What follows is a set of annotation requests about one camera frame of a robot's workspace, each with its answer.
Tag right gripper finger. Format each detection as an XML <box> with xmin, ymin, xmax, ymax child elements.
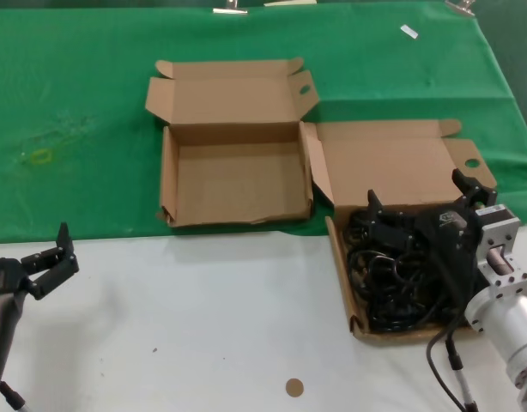
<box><xmin>366</xmin><ymin>188</ymin><xmax>423</xmax><ymax>251</ymax></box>
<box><xmin>451</xmin><ymin>168</ymin><xmax>499</xmax><ymax>211</ymax></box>

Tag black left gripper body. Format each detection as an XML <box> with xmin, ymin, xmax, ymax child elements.
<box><xmin>0</xmin><ymin>256</ymin><xmax>28</xmax><ymax>301</ymax></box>

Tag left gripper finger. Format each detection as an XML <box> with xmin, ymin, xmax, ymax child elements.
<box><xmin>29</xmin><ymin>264</ymin><xmax>76</xmax><ymax>300</ymax></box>
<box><xmin>21</xmin><ymin>221</ymin><xmax>81</xmax><ymax>276</ymax></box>

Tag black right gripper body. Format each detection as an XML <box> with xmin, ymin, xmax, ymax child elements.
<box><xmin>411</xmin><ymin>195</ymin><xmax>482</xmax><ymax>280</ymax></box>

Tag cardboard box round lid hole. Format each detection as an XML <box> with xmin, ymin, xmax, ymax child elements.
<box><xmin>300</xmin><ymin>118</ymin><xmax>499</xmax><ymax>348</ymax></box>

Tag empty open cardboard box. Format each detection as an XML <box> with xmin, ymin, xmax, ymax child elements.
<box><xmin>143</xmin><ymin>58</ymin><xmax>319</xmax><ymax>229</ymax></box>

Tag green table cloth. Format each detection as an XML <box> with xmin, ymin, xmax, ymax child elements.
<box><xmin>0</xmin><ymin>2</ymin><xmax>527</xmax><ymax>246</ymax></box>

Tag beige strip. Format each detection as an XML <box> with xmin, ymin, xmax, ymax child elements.
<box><xmin>263</xmin><ymin>0</ymin><xmax>318</xmax><ymax>8</ymax></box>

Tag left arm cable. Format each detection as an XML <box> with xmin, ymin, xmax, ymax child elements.
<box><xmin>0</xmin><ymin>379</ymin><xmax>29</xmax><ymax>412</ymax></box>

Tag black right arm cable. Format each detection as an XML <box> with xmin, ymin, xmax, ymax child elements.
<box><xmin>425</xmin><ymin>244</ymin><xmax>469</xmax><ymax>412</ymax></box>

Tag cable with silver connector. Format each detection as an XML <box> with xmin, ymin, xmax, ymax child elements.
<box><xmin>445</xmin><ymin>330</ymin><xmax>479</xmax><ymax>412</ymax></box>

